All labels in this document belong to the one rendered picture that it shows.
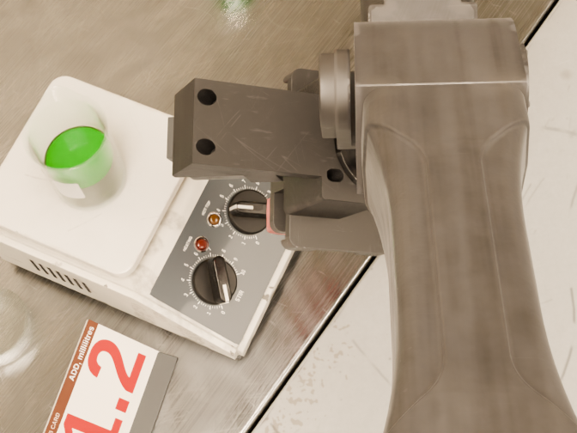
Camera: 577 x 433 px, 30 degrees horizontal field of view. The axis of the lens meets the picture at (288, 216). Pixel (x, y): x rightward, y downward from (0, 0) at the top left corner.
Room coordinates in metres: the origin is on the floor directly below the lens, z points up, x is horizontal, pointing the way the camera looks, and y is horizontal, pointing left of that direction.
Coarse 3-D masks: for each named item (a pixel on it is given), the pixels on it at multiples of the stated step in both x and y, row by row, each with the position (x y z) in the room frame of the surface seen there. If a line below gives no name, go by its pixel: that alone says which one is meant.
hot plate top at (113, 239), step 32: (96, 96) 0.39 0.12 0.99; (128, 128) 0.36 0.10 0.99; (160, 128) 0.36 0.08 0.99; (128, 160) 0.34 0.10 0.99; (160, 160) 0.34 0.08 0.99; (0, 192) 0.33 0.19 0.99; (32, 192) 0.33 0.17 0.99; (128, 192) 0.32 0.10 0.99; (160, 192) 0.31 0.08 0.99; (0, 224) 0.31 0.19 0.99; (32, 224) 0.30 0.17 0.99; (64, 224) 0.30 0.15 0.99; (96, 224) 0.30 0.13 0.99; (128, 224) 0.29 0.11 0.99; (96, 256) 0.27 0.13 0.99; (128, 256) 0.27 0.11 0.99
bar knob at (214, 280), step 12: (204, 264) 0.27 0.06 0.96; (216, 264) 0.26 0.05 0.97; (228, 264) 0.27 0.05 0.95; (192, 276) 0.26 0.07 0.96; (204, 276) 0.26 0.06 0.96; (216, 276) 0.25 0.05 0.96; (228, 276) 0.26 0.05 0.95; (204, 288) 0.25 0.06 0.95; (216, 288) 0.25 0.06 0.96; (228, 288) 0.25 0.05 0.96; (204, 300) 0.24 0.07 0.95; (216, 300) 0.24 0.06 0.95; (228, 300) 0.24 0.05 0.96
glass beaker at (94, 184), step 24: (48, 96) 0.36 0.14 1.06; (72, 96) 0.36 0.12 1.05; (48, 120) 0.35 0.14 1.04; (72, 120) 0.35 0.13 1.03; (96, 120) 0.35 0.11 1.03; (24, 144) 0.33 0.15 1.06; (48, 144) 0.34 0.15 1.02; (48, 168) 0.31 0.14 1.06; (72, 168) 0.30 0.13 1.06; (96, 168) 0.31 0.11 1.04; (120, 168) 0.32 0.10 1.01; (72, 192) 0.31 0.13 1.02; (96, 192) 0.31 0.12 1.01
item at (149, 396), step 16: (160, 352) 0.23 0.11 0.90; (160, 368) 0.22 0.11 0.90; (144, 384) 0.21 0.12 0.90; (160, 384) 0.20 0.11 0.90; (144, 400) 0.19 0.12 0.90; (160, 400) 0.19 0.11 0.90; (128, 416) 0.18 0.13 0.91; (144, 416) 0.18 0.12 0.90; (128, 432) 0.17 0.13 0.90; (144, 432) 0.17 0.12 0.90
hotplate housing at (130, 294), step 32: (192, 192) 0.32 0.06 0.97; (160, 224) 0.30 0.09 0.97; (0, 256) 0.31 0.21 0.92; (32, 256) 0.29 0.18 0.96; (64, 256) 0.28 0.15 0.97; (160, 256) 0.27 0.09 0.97; (288, 256) 0.28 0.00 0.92; (96, 288) 0.27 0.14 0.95; (128, 288) 0.25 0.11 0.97; (160, 320) 0.24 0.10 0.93; (192, 320) 0.23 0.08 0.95; (256, 320) 0.23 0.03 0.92; (224, 352) 0.21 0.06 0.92
